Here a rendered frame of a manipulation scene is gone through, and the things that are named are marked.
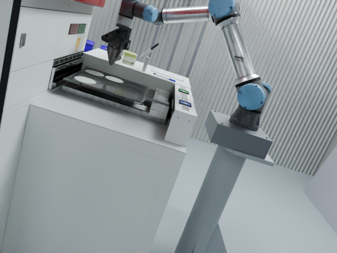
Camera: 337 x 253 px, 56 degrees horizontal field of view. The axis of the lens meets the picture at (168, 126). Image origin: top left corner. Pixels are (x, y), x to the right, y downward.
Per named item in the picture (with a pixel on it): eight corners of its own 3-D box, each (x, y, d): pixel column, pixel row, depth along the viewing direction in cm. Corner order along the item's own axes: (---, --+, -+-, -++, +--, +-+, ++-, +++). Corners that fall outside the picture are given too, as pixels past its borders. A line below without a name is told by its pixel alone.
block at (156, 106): (150, 108, 144) (152, 102, 143) (151, 106, 147) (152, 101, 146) (167, 114, 145) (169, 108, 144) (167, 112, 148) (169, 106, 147)
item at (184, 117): (164, 140, 129) (175, 109, 125) (167, 106, 181) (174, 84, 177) (185, 147, 130) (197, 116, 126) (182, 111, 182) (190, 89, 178)
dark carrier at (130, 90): (64, 79, 139) (65, 77, 139) (86, 68, 172) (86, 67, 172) (139, 103, 142) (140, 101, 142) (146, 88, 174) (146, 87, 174)
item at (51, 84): (46, 88, 134) (51, 67, 131) (77, 73, 176) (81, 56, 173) (51, 89, 134) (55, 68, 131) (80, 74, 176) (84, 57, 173)
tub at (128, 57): (121, 62, 182) (124, 51, 180) (121, 60, 189) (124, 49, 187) (134, 66, 184) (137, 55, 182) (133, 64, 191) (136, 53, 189)
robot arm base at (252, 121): (253, 125, 168) (261, 108, 165) (261, 134, 153) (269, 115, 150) (226, 116, 166) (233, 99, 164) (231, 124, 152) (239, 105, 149)
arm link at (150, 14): (163, 10, 161) (145, 4, 164) (154, 5, 150) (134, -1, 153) (158, 25, 163) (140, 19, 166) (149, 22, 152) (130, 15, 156)
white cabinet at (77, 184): (-4, 270, 144) (29, 105, 119) (65, 174, 235) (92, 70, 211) (132, 307, 149) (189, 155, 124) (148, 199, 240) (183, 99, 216)
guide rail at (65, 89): (60, 91, 145) (62, 85, 144) (62, 90, 147) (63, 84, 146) (164, 124, 149) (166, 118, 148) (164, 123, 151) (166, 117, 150)
